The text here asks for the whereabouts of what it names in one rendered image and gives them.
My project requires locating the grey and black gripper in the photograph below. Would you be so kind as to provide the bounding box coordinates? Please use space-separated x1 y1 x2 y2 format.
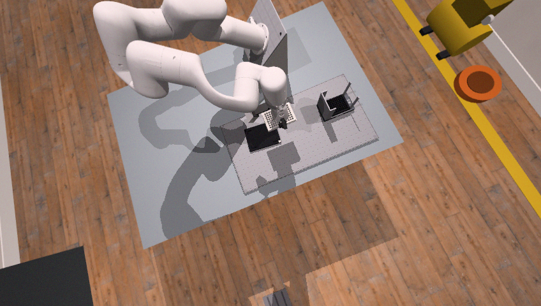
270 104 289 129

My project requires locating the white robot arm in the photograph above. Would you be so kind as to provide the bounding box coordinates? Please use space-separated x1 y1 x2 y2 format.
93 0 287 123

